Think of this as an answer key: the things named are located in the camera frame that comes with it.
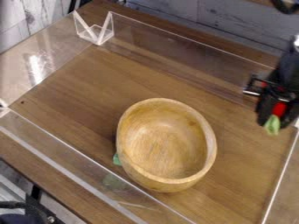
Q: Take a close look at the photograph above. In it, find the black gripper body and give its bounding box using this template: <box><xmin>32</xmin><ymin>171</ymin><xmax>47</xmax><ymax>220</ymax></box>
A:
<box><xmin>243</xmin><ymin>73</ymin><xmax>297</xmax><ymax>102</ymax></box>

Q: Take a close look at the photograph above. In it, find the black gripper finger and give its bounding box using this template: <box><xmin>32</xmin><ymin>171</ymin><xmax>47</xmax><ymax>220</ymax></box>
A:
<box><xmin>279</xmin><ymin>100</ymin><xmax>299</xmax><ymax>129</ymax></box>
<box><xmin>256</xmin><ymin>93</ymin><xmax>277</xmax><ymax>126</ymax></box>

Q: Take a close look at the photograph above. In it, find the red plush strawberry toy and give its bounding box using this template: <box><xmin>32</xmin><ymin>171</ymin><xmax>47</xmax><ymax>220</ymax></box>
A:
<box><xmin>264</xmin><ymin>102</ymin><xmax>287</xmax><ymax>136</ymax></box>

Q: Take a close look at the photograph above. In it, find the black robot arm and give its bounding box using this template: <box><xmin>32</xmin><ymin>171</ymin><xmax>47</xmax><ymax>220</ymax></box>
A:
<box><xmin>243</xmin><ymin>33</ymin><xmax>299</xmax><ymax>135</ymax></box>

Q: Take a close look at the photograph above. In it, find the wooden brown bowl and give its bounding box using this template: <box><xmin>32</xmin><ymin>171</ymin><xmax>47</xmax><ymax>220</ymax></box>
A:
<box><xmin>116</xmin><ymin>98</ymin><xmax>217</xmax><ymax>193</ymax></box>

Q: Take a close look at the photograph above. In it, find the green block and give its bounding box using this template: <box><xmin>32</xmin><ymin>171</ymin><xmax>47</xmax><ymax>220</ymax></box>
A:
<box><xmin>112</xmin><ymin>153</ymin><xmax>121</xmax><ymax>166</ymax></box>

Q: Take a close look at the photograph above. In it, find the black clamp base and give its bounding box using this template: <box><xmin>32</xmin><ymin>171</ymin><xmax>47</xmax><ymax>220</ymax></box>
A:
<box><xmin>24</xmin><ymin>195</ymin><xmax>65</xmax><ymax>224</ymax></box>

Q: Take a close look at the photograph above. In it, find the clear acrylic tray wall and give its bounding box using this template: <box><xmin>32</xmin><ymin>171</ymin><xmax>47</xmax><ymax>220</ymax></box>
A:
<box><xmin>0</xmin><ymin>10</ymin><xmax>299</xmax><ymax>224</ymax></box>

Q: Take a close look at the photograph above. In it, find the clear acrylic corner bracket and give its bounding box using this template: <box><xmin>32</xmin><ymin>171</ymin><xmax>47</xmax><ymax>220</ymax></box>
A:
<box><xmin>72</xmin><ymin>11</ymin><xmax>115</xmax><ymax>46</ymax></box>

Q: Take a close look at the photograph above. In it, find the black cable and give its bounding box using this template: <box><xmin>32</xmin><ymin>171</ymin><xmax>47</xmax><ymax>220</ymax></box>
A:
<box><xmin>0</xmin><ymin>200</ymin><xmax>44</xmax><ymax>224</ymax></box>

